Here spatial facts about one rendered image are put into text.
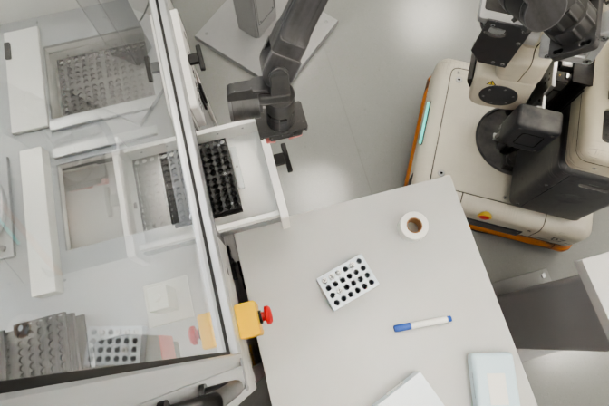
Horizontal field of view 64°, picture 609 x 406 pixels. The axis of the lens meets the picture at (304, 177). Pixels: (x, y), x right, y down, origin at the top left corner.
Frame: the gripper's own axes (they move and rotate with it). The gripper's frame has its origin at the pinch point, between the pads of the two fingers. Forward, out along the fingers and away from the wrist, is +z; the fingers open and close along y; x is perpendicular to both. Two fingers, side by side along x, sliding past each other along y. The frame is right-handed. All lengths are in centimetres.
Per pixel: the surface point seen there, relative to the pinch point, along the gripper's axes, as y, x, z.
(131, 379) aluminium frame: 21, 43, -62
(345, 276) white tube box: -7.5, 31.8, 15.7
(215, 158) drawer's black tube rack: 15.7, -1.3, 6.2
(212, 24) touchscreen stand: 8, -104, 92
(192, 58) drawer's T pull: 15.7, -28.3, 5.0
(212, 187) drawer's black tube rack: 17.7, 5.5, 6.3
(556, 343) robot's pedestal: -71, 64, 56
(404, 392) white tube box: -13, 59, 14
